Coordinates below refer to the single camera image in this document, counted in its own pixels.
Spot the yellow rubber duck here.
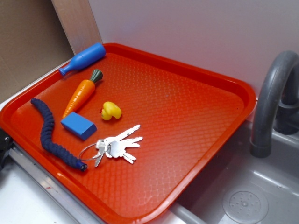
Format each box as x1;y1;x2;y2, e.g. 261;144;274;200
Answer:
100;101;122;121

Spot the orange plastic tray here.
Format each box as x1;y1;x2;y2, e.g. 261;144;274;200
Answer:
0;43;256;224

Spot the silver key bunch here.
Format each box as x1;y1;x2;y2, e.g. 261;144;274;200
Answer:
79;125;143;167

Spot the blue rectangular block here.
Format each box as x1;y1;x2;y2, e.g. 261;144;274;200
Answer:
60;112;97;140

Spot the orange toy carrot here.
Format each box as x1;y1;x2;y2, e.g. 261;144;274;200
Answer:
62;69;103;119

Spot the blue toy bottle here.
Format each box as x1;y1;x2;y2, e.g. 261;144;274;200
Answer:
58;43;106;76

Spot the grey toy sink basin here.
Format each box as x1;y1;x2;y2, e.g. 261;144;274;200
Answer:
170;121;299;224

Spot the wooden board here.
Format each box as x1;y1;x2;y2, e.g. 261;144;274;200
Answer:
52;0;102;54

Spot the grey toy faucet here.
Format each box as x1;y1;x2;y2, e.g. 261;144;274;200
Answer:
250;51;299;158

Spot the black object at edge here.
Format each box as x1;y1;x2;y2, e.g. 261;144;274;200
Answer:
0;128;13;170

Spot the dark blue braided rope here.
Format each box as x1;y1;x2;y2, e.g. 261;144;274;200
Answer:
30;98;88;173

